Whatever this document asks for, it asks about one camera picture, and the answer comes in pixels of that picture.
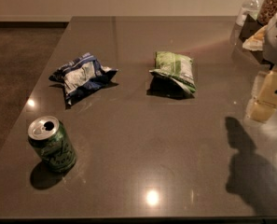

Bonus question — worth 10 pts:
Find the green chip bag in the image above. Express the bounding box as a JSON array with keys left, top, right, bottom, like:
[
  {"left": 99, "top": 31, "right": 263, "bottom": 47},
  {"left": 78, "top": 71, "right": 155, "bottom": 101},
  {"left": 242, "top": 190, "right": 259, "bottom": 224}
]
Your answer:
[{"left": 149, "top": 51, "right": 196, "bottom": 94}]

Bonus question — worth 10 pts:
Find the clear plastic bottle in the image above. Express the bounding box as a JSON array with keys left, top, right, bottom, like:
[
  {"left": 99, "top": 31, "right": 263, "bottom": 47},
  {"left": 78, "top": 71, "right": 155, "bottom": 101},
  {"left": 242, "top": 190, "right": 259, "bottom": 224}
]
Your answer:
[{"left": 236, "top": 0, "right": 261, "bottom": 27}]

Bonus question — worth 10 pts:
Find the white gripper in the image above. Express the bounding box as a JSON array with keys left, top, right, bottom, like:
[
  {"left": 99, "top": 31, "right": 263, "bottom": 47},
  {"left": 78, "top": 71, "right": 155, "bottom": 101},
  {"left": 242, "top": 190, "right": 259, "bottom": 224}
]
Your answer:
[{"left": 242, "top": 12, "right": 277, "bottom": 122}]

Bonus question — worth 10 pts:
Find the blue crumpled chip bag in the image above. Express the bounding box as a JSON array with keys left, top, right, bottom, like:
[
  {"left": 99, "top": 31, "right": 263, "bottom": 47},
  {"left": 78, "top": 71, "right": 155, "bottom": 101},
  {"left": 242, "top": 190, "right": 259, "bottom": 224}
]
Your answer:
[{"left": 48, "top": 52, "right": 118, "bottom": 105}]

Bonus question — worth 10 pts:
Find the green soda can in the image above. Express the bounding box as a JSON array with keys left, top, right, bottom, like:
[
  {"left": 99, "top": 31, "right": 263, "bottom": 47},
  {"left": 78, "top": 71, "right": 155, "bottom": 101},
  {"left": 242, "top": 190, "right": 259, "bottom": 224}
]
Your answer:
[{"left": 28, "top": 116, "right": 76, "bottom": 173}]

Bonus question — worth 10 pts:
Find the dark dispenser base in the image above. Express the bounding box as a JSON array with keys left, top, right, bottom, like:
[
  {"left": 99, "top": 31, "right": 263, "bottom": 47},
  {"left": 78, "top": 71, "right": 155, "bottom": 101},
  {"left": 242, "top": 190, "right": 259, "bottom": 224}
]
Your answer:
[{"left": 239, "top": 15, "right": 262, "bottom": 42}]

